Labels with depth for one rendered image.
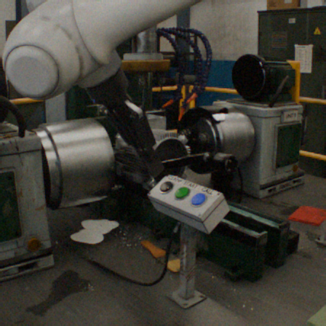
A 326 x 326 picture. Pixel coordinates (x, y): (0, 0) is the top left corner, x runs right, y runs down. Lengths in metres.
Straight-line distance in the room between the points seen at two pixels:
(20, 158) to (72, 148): 0.16
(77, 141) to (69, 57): 0.61
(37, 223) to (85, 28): 0.65
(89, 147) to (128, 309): 0.44
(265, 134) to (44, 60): 1.18
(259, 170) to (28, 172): 0.92
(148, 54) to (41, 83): 0.81
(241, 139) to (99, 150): 0.58
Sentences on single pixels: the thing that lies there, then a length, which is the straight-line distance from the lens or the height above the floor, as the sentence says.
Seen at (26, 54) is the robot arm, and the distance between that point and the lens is 0.47.
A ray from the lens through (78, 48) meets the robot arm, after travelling 0.49.
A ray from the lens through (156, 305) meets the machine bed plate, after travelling 0.92.
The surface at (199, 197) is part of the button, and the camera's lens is 0.77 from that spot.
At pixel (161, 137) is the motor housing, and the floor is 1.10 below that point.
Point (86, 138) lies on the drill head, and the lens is 1.08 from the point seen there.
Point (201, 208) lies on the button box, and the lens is 0.76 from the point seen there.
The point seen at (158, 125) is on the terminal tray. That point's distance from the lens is 1.30.
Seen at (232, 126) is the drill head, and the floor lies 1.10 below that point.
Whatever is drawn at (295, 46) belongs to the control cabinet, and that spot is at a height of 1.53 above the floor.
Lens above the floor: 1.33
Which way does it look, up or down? 15 degrees down
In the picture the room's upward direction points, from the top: straight up
